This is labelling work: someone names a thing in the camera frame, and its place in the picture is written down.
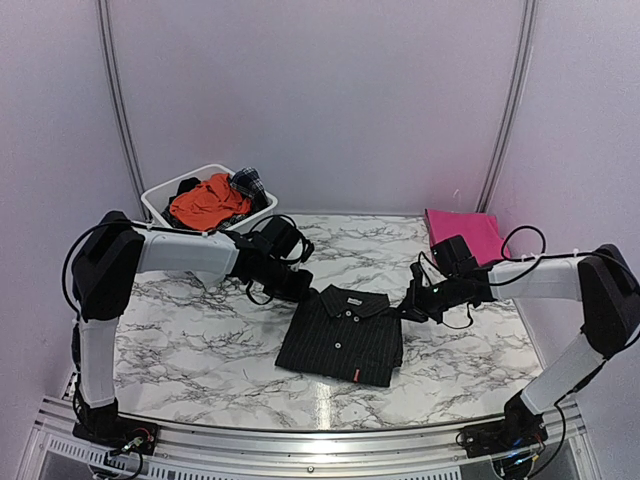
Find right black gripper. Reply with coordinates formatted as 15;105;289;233
393;275;462;323

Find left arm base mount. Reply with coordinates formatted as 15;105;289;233
73;407;159;455

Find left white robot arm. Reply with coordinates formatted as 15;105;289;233
62;211;315;445

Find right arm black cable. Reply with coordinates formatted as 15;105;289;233
487;224;640;346

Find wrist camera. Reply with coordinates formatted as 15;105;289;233
260;215;315;265
431;235;479;276

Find black striped garment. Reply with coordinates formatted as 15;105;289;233
275;285;403;388

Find magenta pink trousers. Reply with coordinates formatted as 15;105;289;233
424;209;504;265

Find aluminium front rail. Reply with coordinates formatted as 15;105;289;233
29;399;601;480

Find white plastic laundry bin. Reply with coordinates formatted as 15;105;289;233
137;164;277;286

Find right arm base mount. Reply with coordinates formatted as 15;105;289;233
455;418;548;458

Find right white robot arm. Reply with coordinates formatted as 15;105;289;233
397;244;639;448

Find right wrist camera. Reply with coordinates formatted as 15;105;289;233
431;235;479;276

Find left aluminium wall post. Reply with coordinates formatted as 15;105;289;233
95;0;151;220

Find plaid grey garment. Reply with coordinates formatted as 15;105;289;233
230;167;266;202

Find orange garment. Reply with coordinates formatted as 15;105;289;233
169;173;252;231

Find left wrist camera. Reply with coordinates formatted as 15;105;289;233
260;215;315;265

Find black garment in bin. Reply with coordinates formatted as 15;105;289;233
176;177;201;196

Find right aluminium wall post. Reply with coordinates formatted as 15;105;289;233
476;0;539;213

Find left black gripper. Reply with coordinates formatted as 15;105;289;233
258;255;313;302

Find aluminium wall post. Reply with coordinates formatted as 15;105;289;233
95;0;151;220
476;0;539;213

